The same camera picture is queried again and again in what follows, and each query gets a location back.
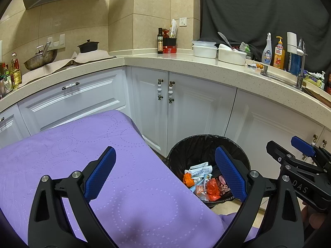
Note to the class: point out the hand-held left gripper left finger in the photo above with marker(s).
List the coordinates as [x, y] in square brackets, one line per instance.
[99, 175]

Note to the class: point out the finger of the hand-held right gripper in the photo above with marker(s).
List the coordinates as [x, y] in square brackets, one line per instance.
[302, 144]
[279, 153]

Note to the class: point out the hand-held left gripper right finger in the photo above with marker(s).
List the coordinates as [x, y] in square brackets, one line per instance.
[230, 175]

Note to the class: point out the red white checkered ribbon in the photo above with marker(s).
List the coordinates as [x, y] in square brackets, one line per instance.
[223, 184]

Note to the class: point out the orange yellow label bottle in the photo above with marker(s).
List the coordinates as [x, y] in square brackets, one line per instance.
[212, 188]

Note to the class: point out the white milk powder sachet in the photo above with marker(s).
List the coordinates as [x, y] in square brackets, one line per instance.
[200, 171]

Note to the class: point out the orange plastic bag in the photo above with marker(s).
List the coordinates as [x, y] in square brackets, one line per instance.
[188, 179]

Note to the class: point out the black lined trash bin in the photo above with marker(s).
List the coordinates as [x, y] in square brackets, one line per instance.
[196, 144]

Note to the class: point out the person's right hand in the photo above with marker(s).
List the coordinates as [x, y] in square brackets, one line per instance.
[316, 221]

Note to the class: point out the purple tablecloth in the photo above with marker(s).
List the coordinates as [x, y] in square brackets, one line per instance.
[129, 199]

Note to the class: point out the chrome faucet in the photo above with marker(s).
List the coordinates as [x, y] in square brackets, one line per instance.
[300, 81]

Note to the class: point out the green yellow packet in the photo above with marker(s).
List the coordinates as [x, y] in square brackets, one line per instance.
[314, 78]

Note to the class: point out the white kitchen cabinet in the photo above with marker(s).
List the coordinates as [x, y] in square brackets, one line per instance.
[201, 103]

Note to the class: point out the small orange fruit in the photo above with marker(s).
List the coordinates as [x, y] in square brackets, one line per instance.
[260, 66]

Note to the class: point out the yellow dish soap bottle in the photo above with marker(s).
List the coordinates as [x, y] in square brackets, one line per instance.
[279, 56]

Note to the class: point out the white blue spray bottle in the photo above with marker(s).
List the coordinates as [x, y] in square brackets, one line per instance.
[266, 55]

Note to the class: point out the white faucet water filter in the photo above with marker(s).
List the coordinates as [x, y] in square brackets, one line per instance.
[291, 42]

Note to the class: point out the open white container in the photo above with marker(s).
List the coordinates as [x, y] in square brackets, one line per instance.
[231, 56]

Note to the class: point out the green white packet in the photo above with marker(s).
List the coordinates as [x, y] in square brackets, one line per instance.
[245, 49]

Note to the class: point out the beige stove cloth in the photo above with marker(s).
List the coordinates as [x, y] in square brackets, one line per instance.
[85, 56]

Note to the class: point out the beige stone countertop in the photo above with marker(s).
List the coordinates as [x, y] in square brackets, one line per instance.
[181, 60]

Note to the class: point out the metal spoon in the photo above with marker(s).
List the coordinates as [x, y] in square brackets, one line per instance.
[224, 39]

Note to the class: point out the white container with lid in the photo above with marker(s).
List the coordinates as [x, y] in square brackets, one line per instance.
[204, 51]

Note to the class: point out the black pot with lid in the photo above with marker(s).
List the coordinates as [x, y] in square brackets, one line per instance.
[88, 47]

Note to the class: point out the steel wok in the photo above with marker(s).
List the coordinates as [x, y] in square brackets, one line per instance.
[40, 60]

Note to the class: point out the group of condiment bottles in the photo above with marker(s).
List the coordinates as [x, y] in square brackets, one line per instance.
[5, 82]

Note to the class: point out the red box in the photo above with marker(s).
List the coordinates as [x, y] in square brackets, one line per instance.
[170, 49]

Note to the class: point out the dark olive oil bottle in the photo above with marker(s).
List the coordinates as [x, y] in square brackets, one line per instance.
[160, 44]

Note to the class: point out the black utensil holder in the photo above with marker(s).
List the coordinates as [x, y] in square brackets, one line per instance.
[170, 42]

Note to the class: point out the black backdrop cloth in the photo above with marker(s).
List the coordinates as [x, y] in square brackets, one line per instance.
[245, 7]

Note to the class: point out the white packet in holder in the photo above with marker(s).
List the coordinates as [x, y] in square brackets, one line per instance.
[173, 28]

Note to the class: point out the double wall switch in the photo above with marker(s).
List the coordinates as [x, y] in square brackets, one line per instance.
[58, 41]

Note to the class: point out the white wall outlet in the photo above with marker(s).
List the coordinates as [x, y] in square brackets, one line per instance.
[183, 21]

